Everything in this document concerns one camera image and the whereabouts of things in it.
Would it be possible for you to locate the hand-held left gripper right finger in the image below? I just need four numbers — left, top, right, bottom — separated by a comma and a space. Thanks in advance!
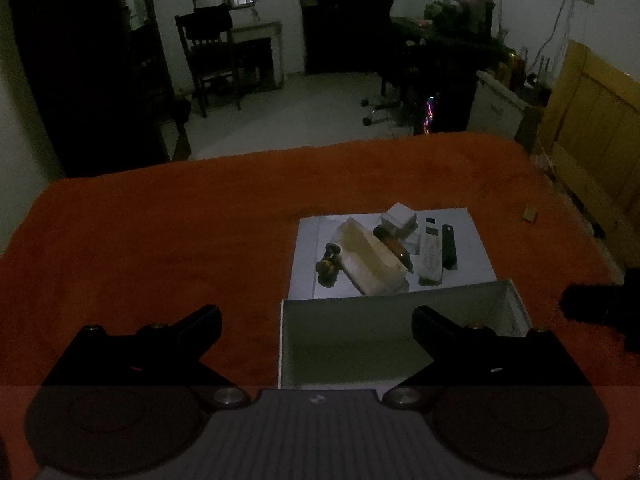
382, 305, 593, 408

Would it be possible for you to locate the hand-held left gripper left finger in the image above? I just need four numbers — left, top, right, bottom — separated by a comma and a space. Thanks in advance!
42, 304, 251, 408

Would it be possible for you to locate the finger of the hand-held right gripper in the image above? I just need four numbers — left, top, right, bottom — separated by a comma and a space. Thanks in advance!
560, 284, 623, 321

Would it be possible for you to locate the white remote control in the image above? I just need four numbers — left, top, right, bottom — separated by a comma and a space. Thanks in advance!
417, 226, 445, 286

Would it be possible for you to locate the white cardboard box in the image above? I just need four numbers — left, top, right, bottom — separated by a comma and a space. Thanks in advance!
276, 279, 532, 391

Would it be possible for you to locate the amber bottle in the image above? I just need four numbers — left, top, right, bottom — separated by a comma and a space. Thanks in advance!
372, 226, 415, 275

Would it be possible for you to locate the translucent plastic container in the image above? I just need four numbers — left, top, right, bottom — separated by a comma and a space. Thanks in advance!
334, 217, 411, 295

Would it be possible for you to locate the black remote control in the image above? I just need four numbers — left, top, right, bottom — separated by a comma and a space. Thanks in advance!
441, 225, 459, 271

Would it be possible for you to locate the small figurine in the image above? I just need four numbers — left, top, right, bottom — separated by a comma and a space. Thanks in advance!
315, 242, 343, 288

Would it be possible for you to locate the small white box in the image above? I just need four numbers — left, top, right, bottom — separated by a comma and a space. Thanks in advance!
379, 202, 418, 235

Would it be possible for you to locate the white box lid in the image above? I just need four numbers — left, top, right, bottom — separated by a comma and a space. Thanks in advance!
287, 207, 497, 301

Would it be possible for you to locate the yellow wooden board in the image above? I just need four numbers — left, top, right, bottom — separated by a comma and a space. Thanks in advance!
532, 40, 640, 266

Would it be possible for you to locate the computer tower with lights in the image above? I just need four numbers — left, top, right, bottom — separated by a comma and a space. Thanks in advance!
420, 92, 438, 136

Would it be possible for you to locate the white cabinet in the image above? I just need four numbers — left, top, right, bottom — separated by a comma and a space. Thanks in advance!
467, 70, 533, 153

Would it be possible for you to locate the dark desk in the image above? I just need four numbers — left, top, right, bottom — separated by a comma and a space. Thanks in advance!
390, 15, 501, 136

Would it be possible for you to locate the dark wooden chair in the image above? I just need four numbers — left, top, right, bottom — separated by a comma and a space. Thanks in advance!
174, 4, 243, 118

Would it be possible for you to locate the dark wardrobe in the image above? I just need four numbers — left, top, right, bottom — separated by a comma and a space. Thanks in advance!
0, 0, 171, 178

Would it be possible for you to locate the white fireplace frame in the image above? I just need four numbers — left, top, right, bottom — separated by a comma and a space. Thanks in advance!
230, 21, 286, 88

